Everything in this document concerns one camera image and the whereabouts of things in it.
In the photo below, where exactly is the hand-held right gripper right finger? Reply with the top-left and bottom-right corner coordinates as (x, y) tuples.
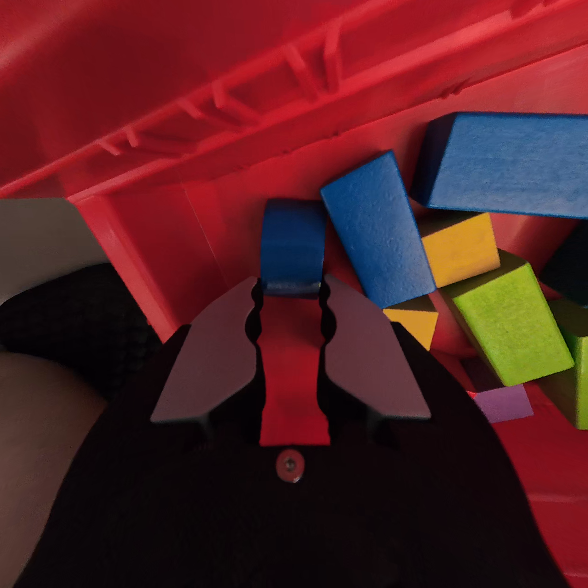
(316, 275), (432, 438)

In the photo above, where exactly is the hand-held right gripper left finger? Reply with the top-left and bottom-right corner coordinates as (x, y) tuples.
(150, 277), (267, 439)

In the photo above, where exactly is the blue rectangular wooden block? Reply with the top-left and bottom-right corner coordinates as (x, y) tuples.
(319, 149), (437, 310)
(410, 111), (588, 221)

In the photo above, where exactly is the blue wooden cylinder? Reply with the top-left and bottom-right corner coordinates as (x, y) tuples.
(260, 198), (328, 298)

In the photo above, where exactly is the blue wooden triangle block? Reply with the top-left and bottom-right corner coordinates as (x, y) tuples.
(539, 224), (588, 308)

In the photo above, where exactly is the red plastic bin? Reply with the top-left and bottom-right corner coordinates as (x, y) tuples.
(0, 0), (588, 588)

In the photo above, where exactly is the person's right forearm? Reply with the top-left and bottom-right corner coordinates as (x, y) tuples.
(0, 351), (109, 588)

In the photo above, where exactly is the black mesh pad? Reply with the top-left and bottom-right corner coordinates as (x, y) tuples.
(0, 263), (164, 401)

